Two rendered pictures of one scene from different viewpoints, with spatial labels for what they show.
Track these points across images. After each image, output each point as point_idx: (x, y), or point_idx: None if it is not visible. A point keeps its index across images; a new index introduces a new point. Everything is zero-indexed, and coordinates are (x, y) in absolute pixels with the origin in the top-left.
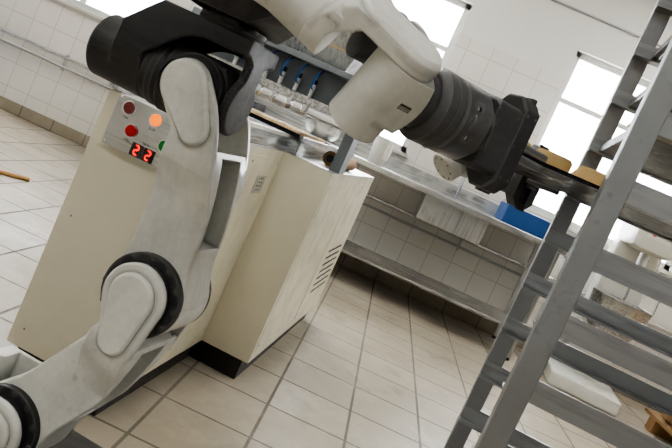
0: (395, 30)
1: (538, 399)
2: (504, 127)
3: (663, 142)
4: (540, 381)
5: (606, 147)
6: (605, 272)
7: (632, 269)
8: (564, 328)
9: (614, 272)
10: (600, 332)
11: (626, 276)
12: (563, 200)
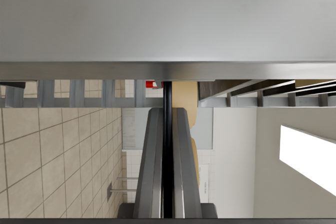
0: None
1: (77, 92)
2: None
3: (200, 87)
4: (84, 95)
5: (246, 82)
6: (137, 91)
7: (143, 82)
8: (109, 95)
9: (138, 87)
10: (114, 82)
11: (139, 83)
12: (138, 78)
